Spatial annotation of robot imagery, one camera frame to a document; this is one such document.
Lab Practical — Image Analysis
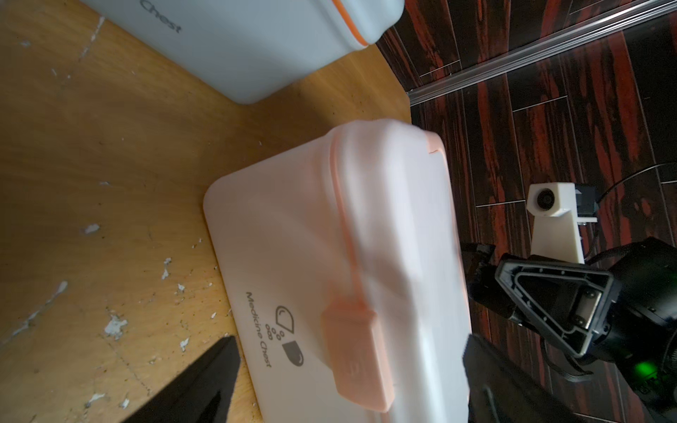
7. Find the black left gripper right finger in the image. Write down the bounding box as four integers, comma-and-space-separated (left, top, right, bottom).
463, 334, 581, 423

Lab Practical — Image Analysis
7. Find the white orange-trimmed medicine chest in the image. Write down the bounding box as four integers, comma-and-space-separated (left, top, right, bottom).
87, 0, 405, 105

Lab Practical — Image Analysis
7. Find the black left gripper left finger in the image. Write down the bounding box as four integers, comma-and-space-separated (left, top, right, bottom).
126, 336, 241, 422

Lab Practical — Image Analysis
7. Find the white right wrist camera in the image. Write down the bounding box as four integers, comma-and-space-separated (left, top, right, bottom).
526, 183, 599, 264

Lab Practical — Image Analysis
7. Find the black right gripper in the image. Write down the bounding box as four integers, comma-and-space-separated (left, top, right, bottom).
460, 237, 676, 418

